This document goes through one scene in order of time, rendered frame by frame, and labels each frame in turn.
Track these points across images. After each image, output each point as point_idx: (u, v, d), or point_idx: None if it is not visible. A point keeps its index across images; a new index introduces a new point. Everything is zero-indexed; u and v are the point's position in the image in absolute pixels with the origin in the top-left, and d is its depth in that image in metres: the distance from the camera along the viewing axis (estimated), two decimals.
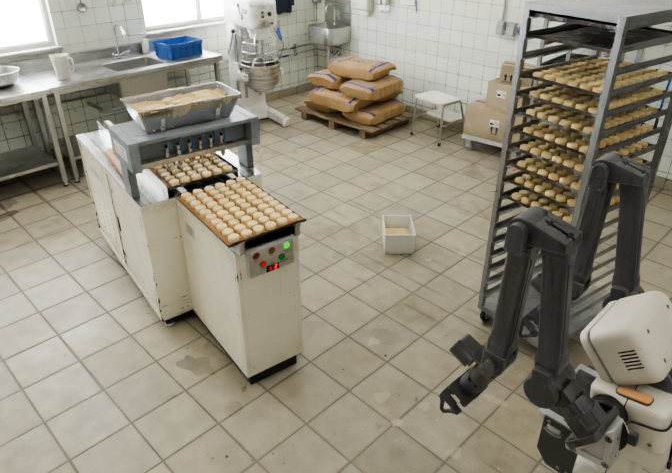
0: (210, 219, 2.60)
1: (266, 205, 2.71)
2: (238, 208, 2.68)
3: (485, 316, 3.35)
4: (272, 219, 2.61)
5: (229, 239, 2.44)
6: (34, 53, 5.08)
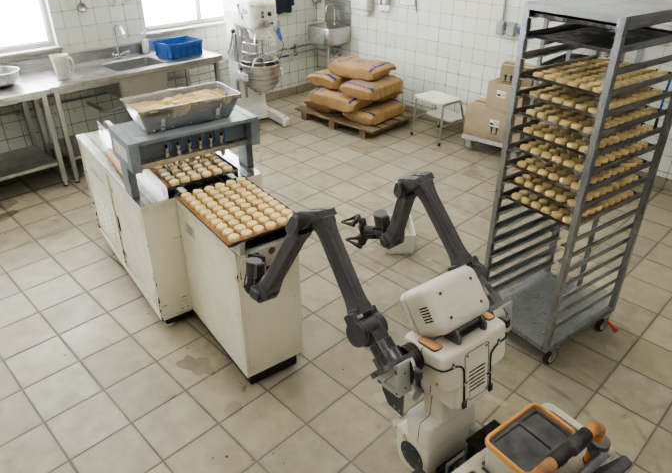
0: (210, 219, 2.60)
1: (266, 205, 2.71)
2: (238, 208, 2.68)
3: None
4: (272, 219, 2.61)
5: (229, 239, 2.44)
6: (34, 53, 5.08)
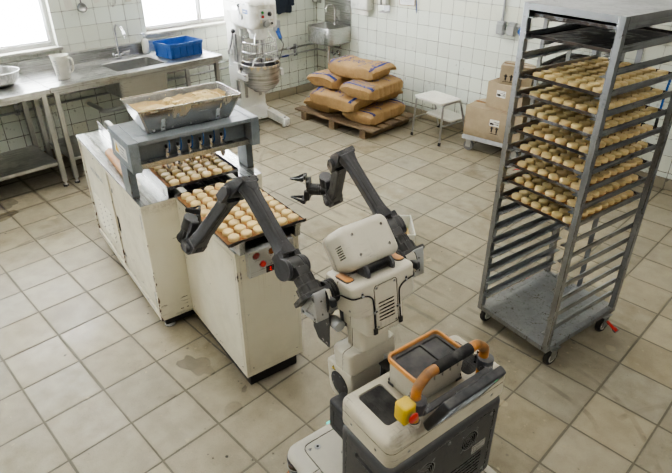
0: None
1: None
2: (238, 208, 2.68)
3: (485, 316, 3.35)
4: None
5: (229, 239, 2.44)
6: (34, 53, 5.08)
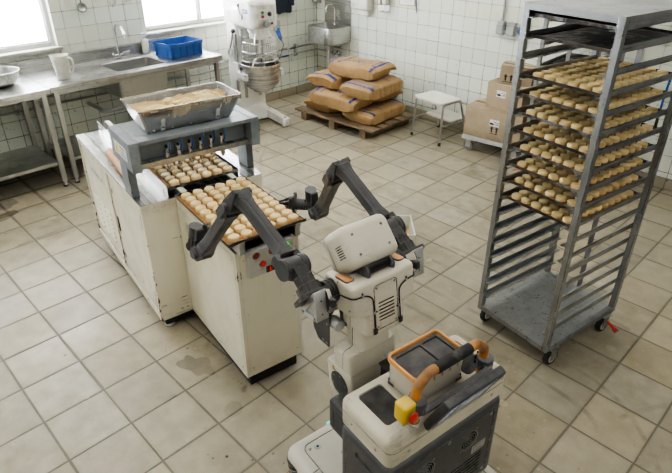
0: (210, 219, 2.60)
1: (266, 205, 2.71)
2: None
3: (485, 316, 3.35)
4: (272, 219, 2.61)
5: (229, 239, 2.44)
6: (34, 53, 5.08)
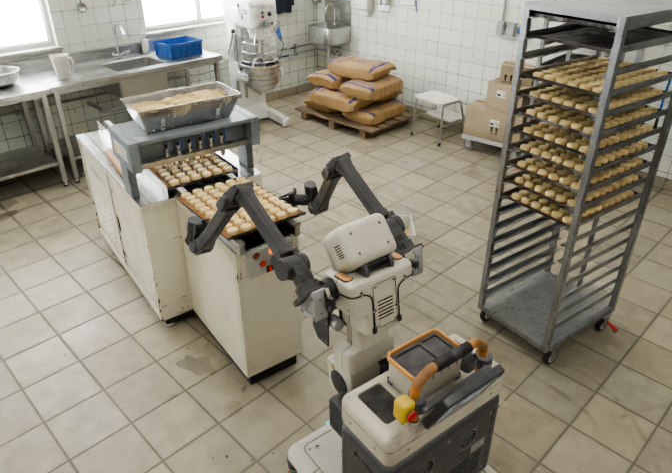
0: (209, 215, 2.59)
1: (266, 201, 2.70)
2: None
3: (485, 316, 3.35)
4: (272, 213, 2.60)
5: (228, 232, 2.43)
6: (34, 53, 5.08)
